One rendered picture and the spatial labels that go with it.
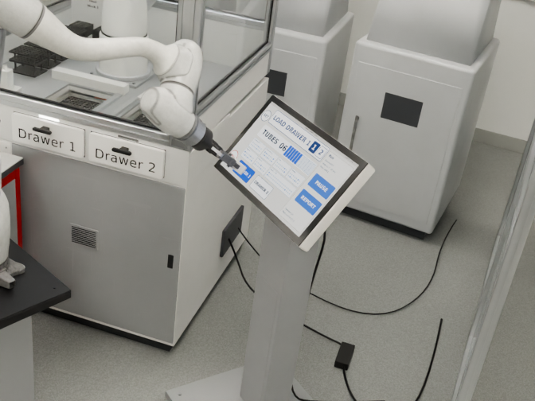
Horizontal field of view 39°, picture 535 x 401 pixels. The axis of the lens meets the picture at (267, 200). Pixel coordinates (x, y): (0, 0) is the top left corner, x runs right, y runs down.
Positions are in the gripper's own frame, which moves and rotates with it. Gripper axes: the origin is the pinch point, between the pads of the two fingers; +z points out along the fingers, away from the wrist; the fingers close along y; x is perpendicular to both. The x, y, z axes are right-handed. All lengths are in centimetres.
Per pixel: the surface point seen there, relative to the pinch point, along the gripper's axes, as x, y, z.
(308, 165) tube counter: -14.5, -20.7, 3.8
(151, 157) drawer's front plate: 17.9, 37.0, -0.8
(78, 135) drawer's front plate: 29, 59, -16
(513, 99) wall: -146, 137, 278
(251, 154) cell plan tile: -5.6, 2.3, 3.8
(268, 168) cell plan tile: -5.9, -8.1, 3.8
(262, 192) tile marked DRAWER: 0.9, -12.8, 3.8
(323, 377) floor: 47, -7, 104
